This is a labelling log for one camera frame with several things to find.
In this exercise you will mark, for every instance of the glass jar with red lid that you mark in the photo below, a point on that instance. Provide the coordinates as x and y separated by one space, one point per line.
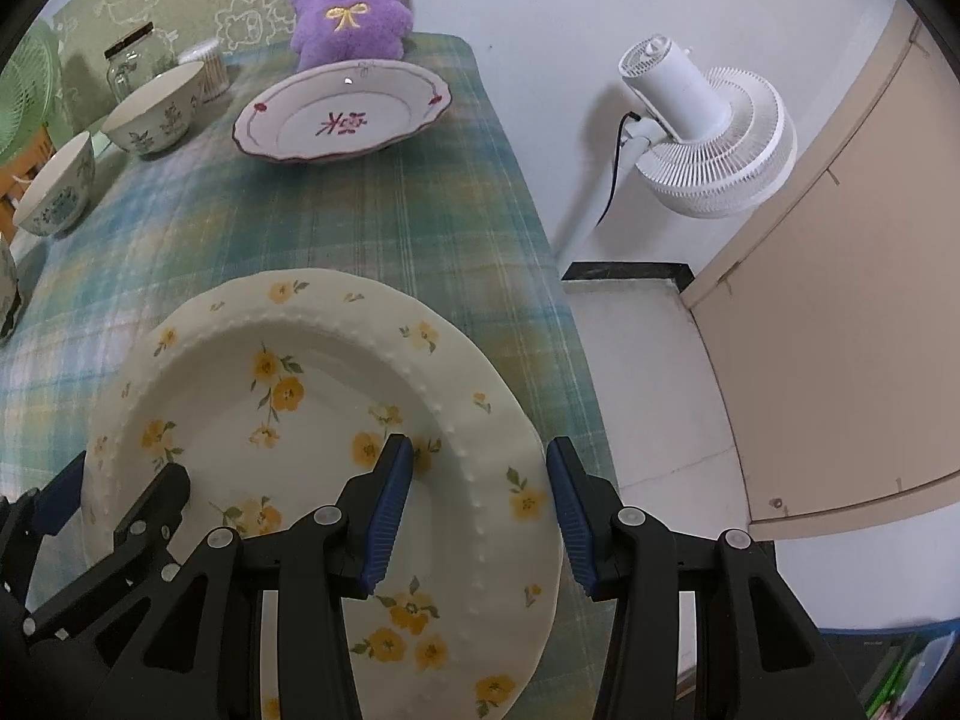
124 75

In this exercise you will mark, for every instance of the small floral bowl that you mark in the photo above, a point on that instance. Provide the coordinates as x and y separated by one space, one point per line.
56 187

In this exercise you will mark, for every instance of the black threshold strip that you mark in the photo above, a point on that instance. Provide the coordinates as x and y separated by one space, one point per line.
622 270

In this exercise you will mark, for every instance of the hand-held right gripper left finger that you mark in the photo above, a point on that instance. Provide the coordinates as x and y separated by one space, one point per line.
386 517

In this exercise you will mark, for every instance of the beige door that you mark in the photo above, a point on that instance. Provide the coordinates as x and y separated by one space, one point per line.
825 315

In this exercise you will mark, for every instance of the wooden stool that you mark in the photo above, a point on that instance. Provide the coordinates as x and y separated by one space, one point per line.
6 221

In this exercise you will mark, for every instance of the large floral bowl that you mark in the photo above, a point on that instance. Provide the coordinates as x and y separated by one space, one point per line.
150 112

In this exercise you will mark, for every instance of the cotton swab container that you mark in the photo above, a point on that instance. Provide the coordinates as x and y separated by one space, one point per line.
210 71

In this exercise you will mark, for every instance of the red rimmed plate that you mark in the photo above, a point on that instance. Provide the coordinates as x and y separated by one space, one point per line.
337 124

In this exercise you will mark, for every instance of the white desk fan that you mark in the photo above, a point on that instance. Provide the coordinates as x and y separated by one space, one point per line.
712 157

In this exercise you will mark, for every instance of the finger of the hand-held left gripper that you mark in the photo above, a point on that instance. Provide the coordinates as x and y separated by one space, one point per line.
150 506
60 495

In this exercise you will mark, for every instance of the plaid tablecloth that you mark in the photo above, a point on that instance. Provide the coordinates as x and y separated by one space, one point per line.
375 225

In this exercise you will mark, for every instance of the green packaging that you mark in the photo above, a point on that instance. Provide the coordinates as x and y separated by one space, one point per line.
900 675

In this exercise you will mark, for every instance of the purple plush toy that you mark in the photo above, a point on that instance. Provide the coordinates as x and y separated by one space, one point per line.
345 22

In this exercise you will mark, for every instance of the yellow floral plate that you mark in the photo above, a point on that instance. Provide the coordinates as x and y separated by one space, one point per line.
300 360

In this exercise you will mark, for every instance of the green desk fan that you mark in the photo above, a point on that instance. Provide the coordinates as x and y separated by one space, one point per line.
22 90

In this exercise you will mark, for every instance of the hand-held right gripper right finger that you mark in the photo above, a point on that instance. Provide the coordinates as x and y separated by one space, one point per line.
571 521

